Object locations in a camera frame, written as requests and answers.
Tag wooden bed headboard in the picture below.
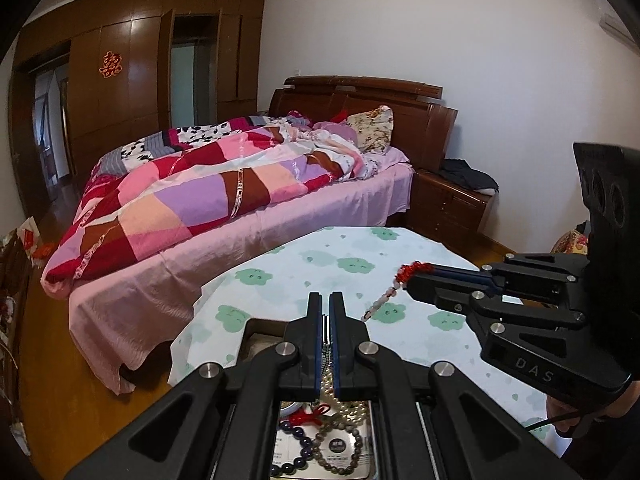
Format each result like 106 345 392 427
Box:
267 76 458 172

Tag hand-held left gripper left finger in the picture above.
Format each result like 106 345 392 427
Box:
65 292 323 480

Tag bed with pink sheet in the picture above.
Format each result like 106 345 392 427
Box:
67 147 416 395

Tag wooden nightstand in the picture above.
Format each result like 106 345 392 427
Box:
407 167 494 248

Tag patchwork quilt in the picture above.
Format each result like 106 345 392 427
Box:
41 115 382 301

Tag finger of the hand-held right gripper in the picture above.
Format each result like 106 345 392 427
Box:
425 252 592 306
406 275 587 342

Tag black cable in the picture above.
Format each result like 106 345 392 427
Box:
522 406 587 432

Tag pearl strand with jade pendant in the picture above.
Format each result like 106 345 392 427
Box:
361 261 432 322

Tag dark bead bracelet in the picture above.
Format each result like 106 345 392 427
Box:
277 420 316 479

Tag dark clothing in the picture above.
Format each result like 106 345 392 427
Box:
439 158 500 192

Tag red gold cushion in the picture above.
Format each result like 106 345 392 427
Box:
551 230 594 257

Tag white paper cards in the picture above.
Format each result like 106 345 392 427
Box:
272 432 374 480

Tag pearl necklace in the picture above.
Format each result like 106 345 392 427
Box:
320 350 374 441

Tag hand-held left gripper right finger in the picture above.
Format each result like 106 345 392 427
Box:
327 291 583 480

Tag red paper decoration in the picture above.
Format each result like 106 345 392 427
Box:
98 51 123 80

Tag pink tin box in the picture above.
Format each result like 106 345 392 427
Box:
239 317 381 480

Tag white air conditioner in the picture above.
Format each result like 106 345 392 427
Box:
599 12 634 44

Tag brown bead bracelet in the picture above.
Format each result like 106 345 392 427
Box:
314 419 364 476

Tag wooden wardrobe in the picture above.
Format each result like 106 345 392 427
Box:
10 0 266 221

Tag cloud print tablecloth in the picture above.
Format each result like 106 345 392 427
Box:
167 226 576 461

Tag red cord knot pendant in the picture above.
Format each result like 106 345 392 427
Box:
287 404 334 427

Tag floral pillow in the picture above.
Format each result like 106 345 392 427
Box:
346 105 395 154

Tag red paper bag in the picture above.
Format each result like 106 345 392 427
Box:
14 216 57 262

